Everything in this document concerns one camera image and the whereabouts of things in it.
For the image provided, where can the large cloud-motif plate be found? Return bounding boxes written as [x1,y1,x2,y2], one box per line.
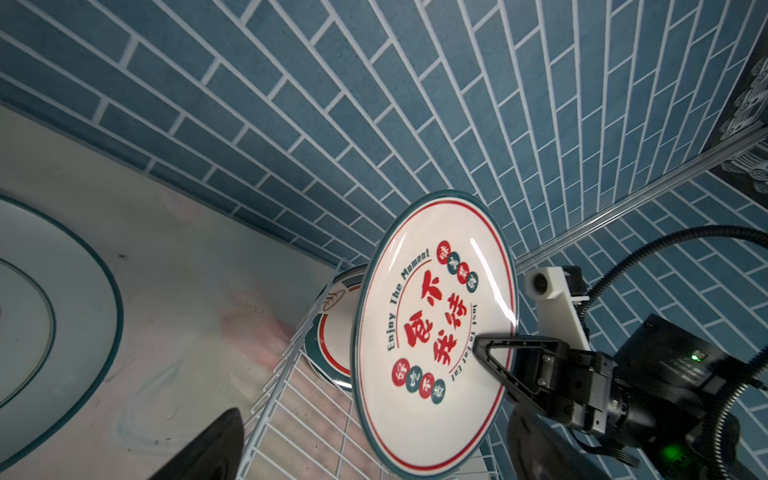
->
[1,195,124,470]

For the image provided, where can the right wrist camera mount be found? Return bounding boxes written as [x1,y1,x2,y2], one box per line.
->
[524,266,591,351]

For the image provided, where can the large steam-logo green-red plate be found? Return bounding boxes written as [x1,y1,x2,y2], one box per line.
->
[303,264,368,392]

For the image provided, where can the white wire dish rack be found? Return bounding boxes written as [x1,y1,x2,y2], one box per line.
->
[234,270,397,479]

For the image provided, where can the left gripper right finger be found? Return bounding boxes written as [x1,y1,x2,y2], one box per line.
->
[506,407,609,480]

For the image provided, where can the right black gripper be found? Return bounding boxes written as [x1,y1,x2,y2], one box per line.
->
[472,334,636,438]

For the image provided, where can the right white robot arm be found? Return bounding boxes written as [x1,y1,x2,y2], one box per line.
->
[473,315,745,479]

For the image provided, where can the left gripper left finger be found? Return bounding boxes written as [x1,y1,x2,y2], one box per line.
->
[150,407,245,480]

